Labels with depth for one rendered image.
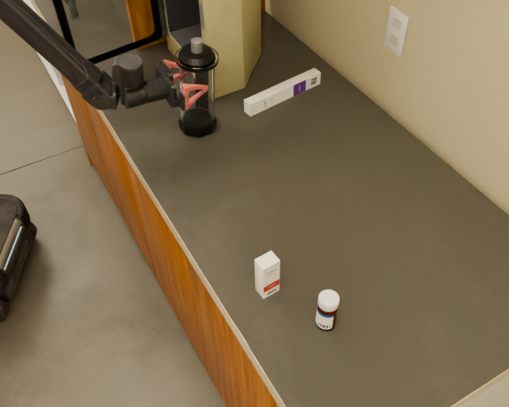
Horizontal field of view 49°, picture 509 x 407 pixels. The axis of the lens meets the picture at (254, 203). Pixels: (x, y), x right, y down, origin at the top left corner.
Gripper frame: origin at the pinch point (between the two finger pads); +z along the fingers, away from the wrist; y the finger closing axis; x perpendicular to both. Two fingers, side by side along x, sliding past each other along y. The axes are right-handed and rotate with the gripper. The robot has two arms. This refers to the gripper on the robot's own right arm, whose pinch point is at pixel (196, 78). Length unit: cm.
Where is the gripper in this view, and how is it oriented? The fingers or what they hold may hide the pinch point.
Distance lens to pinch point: 146.9
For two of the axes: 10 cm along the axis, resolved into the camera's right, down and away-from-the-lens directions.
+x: -0.7, 6.8, 7.3
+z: 8.7, -3.2, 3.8
